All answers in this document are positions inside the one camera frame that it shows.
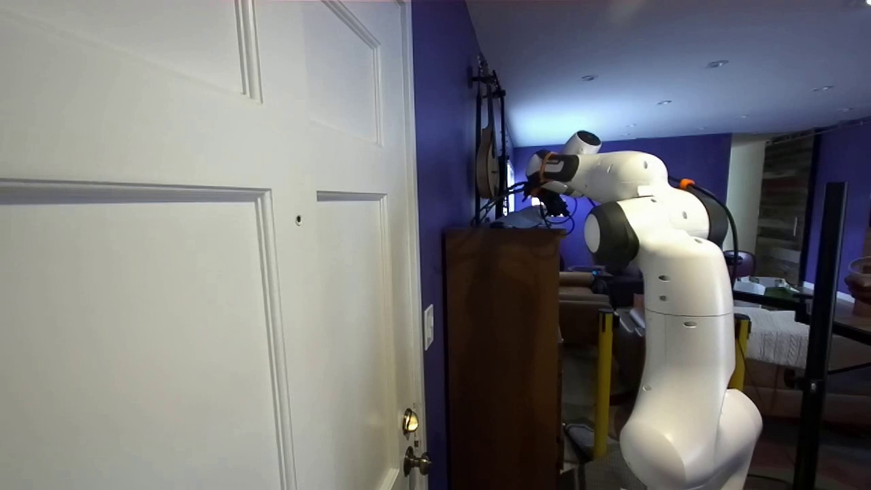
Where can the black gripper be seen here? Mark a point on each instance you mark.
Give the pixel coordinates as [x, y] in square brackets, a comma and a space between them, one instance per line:
[554, 202]

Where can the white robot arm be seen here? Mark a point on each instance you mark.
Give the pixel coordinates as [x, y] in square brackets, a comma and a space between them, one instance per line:
[687, 428]

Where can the dark round door knob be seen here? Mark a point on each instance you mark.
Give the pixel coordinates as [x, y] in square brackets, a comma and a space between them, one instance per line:
[414, 462]

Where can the white panelled door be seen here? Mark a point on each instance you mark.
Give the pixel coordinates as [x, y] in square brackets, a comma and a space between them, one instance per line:
[208, 246]

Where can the brown wooden cabinet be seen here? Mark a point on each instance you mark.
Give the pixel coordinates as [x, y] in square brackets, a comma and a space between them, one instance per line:
[502, 361]

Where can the black vertical pole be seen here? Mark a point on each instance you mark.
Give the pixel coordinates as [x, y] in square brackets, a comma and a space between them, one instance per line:
[821, 331]

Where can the black iron wall rack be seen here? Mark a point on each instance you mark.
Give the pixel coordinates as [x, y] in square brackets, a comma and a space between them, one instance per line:
[489, 144]

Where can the yellow stand post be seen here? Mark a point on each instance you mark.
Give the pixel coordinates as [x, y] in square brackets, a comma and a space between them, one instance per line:
[602, 389]

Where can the white wall light switch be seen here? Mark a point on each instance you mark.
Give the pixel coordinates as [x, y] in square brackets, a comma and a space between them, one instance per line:
[429, 325]

